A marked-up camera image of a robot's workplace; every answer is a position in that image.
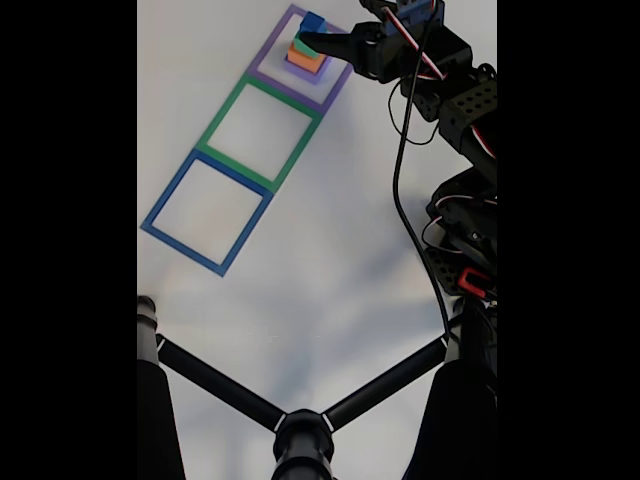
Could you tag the green block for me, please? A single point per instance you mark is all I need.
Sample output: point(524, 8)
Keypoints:
point(302, 46)

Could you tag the small blue block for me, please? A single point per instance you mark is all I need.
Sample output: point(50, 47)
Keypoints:
point(314, 21)

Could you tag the large purple block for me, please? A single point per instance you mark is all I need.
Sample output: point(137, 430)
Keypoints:
point(320, 75)

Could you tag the orange block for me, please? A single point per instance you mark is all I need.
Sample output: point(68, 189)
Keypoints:
point(300, 60)

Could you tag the red clamp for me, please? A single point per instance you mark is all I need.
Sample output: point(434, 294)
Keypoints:
point(470, 282)

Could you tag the black tripod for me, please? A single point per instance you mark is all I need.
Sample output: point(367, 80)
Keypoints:
point(302, 440)

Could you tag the camera board with blue mount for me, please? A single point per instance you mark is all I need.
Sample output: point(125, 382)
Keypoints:
point(415, 10)

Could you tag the purple square frame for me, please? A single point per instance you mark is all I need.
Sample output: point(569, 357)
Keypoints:
point(272, 41)

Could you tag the green square frame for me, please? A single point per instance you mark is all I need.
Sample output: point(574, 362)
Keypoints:
point(223, 113)

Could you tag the blue square frame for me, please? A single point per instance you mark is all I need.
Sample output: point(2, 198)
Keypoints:
point(171, 190)

